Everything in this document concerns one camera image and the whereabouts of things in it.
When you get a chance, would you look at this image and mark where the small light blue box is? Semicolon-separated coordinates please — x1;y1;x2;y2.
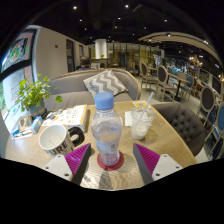
29;115;44;134

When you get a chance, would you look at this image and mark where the group of ceiling lights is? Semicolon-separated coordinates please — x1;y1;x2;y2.
71;3;211;44

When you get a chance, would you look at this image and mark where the clear plastic cup with straw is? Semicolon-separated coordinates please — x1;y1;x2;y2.
130;91;157;141

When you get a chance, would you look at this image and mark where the green potted plant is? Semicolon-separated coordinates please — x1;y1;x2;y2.
14;73;64;118

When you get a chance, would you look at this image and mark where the yellow printed card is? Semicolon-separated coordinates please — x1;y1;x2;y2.
132;100;153;110

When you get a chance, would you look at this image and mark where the white mug with black handle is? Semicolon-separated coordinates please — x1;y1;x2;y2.
38;124;86;159

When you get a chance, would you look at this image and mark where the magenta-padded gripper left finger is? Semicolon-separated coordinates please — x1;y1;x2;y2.
41;142;93;186

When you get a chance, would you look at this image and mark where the grey curved sofa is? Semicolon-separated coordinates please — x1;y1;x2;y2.
43;68;142;111

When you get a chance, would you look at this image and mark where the window with christmas decals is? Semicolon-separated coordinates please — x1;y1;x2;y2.
0;28;38;124

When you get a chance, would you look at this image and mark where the white round column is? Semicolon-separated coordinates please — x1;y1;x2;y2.
94;38;108;60

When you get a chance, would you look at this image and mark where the person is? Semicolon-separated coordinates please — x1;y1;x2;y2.
75;55;92;72

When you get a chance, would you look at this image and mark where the grey white chevron cushion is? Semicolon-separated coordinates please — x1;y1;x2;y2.
82;69;129;98

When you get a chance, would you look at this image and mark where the flat round red coaster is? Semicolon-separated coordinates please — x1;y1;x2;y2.
96;150;125;172

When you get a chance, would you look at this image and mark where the gold framed shelf unit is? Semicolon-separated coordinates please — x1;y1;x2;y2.
108;43;164;71

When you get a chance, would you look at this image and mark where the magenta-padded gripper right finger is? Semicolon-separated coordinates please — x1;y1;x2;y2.
132;142;184;186

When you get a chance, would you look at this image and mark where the group of dining chairs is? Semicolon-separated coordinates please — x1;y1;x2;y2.
139;61;224;159

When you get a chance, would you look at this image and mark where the clear blue-capped water bottle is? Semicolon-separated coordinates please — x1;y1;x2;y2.
90;91;124;167

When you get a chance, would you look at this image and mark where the grey tufted armchair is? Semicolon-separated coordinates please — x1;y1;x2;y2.
151;101;207;158

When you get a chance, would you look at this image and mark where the white rectangular box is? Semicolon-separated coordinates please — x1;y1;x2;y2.
42;104;89;133

